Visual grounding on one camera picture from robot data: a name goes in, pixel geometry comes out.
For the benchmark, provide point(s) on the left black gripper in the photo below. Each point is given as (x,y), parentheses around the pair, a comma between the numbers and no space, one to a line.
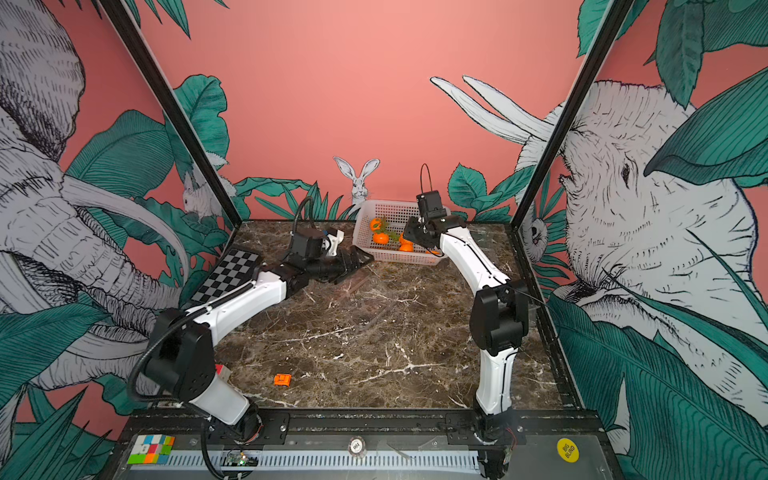
(356,265)

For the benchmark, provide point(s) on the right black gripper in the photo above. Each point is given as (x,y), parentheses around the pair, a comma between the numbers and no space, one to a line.
(409,230)

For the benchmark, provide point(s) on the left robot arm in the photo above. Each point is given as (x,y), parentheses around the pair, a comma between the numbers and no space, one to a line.
(178,364)

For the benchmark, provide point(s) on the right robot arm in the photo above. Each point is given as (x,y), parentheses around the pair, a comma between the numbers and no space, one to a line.
(499,317)

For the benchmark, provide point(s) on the white plastic basket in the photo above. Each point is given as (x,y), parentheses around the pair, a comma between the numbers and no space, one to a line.
(396,214)

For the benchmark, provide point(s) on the black white checkerboard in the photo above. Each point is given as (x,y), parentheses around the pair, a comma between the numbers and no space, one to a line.
(235,267)

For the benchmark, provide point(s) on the small orange block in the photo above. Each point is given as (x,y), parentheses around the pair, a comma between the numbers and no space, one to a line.
(282,380)

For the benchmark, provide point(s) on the small circuit board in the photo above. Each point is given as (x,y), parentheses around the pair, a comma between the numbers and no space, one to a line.
(240,459)

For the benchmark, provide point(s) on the yellow round sticker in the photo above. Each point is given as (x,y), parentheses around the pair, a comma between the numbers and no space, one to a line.
(568,450)

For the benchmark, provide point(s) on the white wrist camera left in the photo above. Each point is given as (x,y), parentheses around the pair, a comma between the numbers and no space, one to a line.
(332,240)

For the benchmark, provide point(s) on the colourful cube on rail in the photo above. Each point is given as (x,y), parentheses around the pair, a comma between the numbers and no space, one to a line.
(151,449)

